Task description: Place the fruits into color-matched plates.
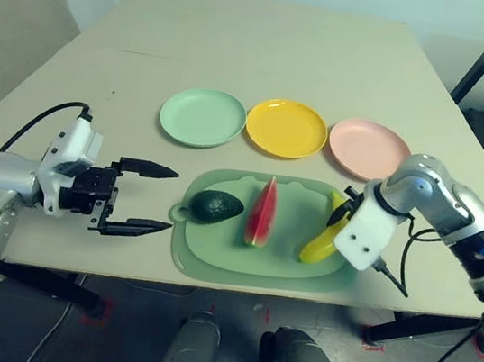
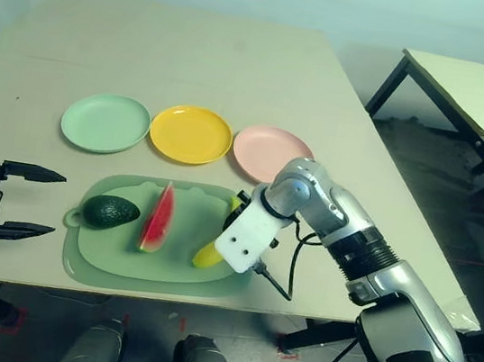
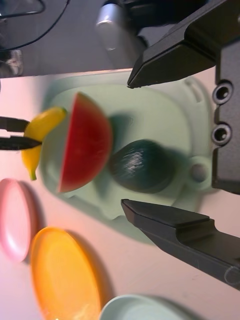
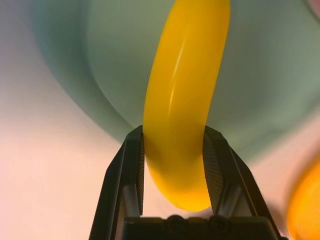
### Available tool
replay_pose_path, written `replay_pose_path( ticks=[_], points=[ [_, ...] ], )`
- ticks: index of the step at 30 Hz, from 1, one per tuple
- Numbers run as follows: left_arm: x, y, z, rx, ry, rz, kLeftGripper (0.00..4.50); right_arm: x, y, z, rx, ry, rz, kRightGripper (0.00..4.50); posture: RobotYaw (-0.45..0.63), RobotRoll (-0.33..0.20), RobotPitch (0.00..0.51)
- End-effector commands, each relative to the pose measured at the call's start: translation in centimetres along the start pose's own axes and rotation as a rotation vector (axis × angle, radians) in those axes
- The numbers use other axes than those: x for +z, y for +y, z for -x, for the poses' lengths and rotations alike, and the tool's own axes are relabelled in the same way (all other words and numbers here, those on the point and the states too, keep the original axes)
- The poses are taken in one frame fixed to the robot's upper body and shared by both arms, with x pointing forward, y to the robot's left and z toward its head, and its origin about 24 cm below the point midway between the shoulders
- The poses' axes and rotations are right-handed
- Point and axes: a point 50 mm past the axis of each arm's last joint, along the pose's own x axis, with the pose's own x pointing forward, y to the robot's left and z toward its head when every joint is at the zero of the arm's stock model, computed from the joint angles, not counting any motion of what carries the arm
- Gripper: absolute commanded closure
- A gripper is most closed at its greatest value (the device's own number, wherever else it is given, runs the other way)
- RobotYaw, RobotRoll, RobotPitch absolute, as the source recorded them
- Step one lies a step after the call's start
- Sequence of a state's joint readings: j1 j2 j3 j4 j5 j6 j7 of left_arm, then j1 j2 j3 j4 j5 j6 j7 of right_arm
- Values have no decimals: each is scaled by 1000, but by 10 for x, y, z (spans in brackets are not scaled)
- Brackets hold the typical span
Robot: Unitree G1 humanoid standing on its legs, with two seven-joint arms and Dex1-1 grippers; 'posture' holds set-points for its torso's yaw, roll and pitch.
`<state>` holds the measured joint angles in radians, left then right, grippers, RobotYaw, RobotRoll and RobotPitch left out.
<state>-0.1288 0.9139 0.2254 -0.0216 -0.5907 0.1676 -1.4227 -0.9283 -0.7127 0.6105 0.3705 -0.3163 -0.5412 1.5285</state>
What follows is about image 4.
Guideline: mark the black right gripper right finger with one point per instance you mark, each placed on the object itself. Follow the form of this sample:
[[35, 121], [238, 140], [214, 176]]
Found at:
[[235, 180]]

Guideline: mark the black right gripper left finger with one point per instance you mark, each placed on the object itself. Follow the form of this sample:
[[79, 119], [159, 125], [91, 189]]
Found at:
[[117, 180]]

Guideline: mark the yellow banana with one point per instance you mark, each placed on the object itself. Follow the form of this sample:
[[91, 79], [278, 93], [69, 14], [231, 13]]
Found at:
[[182, 112]]

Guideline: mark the yellow round plate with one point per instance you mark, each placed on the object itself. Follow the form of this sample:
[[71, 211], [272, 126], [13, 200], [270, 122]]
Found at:
[[307, 207]]

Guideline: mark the translucent green table mat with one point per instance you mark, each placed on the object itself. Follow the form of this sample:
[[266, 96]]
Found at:
[[60, 75]]

